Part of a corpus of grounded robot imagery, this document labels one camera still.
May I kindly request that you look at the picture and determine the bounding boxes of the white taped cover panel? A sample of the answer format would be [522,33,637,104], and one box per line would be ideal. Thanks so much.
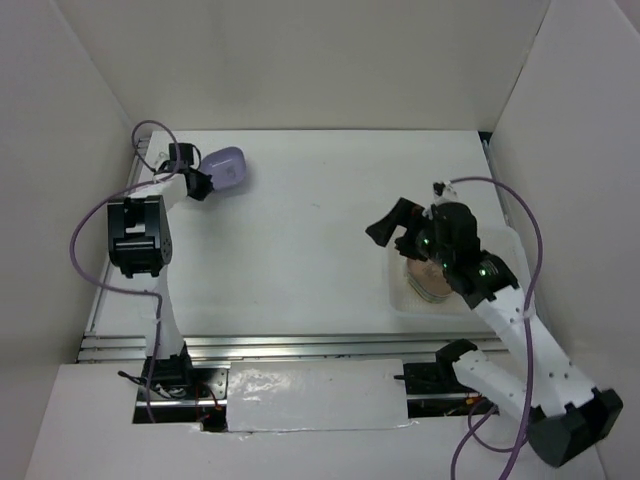
[226,359,410,433]

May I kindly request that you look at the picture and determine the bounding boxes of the purple plate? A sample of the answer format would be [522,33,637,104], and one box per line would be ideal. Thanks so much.
[198,146,247,191]
[408,279,453,304]

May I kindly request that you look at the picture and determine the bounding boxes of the brown plate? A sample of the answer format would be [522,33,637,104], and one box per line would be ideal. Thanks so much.
[406,259,453,297]

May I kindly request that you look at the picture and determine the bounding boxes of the aluminium table rail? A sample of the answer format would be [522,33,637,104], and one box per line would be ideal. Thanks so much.
[76,333,504,363]

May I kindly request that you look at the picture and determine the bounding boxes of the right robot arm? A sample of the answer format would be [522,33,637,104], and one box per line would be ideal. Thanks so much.
[366,198,623,468]

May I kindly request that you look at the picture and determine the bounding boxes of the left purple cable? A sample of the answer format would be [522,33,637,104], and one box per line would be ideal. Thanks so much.
[68,119,179,426]

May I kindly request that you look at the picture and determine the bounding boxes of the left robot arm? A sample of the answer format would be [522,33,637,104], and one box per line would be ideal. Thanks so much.
[107,143,212,399]

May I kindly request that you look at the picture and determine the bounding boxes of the clear plastic bin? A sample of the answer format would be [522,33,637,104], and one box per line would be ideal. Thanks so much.
[386,226,530,325]

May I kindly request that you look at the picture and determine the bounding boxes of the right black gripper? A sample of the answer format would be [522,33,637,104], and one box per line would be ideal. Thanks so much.
[365,196,451,266]

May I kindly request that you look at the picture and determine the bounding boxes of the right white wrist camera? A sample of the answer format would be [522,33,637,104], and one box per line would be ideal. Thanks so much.
[432,182,458,205]

